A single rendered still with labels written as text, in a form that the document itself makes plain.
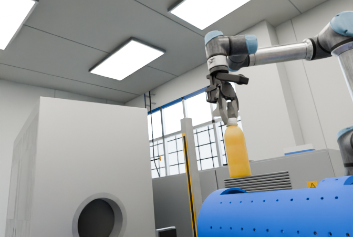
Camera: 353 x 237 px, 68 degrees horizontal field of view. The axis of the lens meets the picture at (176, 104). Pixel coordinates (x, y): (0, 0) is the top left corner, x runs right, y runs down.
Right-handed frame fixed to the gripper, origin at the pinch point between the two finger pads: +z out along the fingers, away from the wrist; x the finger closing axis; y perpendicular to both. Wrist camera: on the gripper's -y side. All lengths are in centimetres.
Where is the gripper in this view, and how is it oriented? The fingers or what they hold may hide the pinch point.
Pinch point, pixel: (231, 121)
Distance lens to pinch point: 92.6
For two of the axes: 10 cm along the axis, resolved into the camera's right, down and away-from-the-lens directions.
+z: 0.9, 9.5, -3.1
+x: -8.0, -1.2, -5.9
